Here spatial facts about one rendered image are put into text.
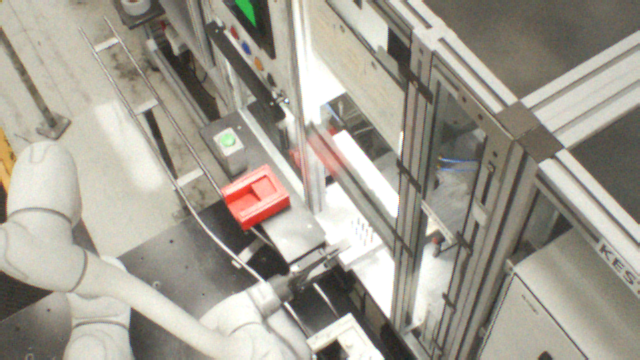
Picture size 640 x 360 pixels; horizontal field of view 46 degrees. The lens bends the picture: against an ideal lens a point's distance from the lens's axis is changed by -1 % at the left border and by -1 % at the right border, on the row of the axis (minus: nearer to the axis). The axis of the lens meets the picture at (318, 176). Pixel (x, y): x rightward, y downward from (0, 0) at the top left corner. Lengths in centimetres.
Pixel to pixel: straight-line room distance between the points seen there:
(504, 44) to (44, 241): 98
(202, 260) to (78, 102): 156
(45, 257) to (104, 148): 201
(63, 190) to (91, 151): 192
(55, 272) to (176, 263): 86
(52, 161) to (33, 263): 23
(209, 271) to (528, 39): 152
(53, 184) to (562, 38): 105
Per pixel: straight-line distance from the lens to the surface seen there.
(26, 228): 163
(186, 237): 248
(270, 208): 218
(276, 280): 196
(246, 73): 192
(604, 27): 117
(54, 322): 248
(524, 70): 110
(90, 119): 371
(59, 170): 171
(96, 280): 170
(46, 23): 419
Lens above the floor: 284
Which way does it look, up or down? 59 degrees down
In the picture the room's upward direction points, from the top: 5 degrees counter-clockwise
